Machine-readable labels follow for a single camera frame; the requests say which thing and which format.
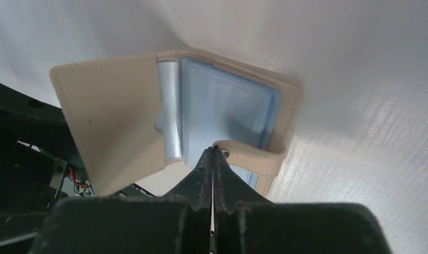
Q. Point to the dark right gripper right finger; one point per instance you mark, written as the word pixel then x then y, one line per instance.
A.
pixel 246 222

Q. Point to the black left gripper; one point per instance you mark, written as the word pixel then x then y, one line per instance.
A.
pixel 26 197

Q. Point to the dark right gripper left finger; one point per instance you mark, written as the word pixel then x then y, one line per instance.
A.
pixel 177 222

